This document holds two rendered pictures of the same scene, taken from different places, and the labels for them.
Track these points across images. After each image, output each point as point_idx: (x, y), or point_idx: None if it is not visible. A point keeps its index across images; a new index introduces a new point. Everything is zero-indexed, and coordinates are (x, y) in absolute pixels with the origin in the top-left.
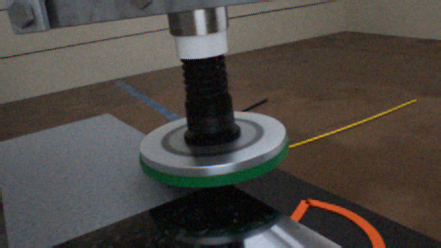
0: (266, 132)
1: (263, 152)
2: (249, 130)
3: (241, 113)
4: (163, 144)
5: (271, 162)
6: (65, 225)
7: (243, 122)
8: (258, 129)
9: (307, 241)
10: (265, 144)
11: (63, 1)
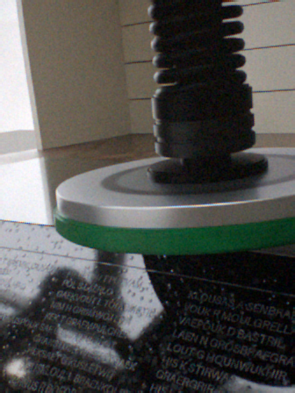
0: (97, 185)
1: (92, 170)
2: (133, 183)
3: (183, 203)
4: (288, 155)
5: None
6: None
7: (159, 190)
8: (115, 186)
9: (43, 217)
10: (92, 175)
11: None
